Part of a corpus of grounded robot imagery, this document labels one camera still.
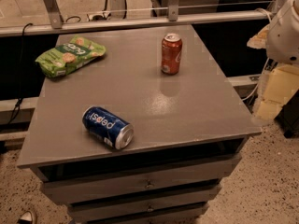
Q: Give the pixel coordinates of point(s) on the green rice chip bag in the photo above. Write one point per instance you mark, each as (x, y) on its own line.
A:
(69, 57)

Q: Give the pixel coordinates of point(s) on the orange soda can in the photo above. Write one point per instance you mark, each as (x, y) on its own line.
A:
(171, 53)

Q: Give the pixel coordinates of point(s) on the blue pepsi can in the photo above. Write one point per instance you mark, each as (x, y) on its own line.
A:
(111, 129)

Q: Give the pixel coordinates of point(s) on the metal railing frame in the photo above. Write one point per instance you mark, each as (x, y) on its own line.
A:
(41, 17)

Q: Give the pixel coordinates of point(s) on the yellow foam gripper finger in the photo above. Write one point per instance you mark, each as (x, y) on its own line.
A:
(281, 86)

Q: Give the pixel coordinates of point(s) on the grey drawer cabinet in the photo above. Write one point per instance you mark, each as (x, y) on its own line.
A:
(189, 129)

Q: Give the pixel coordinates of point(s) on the white power strip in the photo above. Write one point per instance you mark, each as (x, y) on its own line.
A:
(101, 16)

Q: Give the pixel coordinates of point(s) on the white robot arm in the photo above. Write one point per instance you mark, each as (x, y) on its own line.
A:
(282, 42)

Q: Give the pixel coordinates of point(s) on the shoe tip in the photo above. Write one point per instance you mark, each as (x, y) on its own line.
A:
(27, 217)

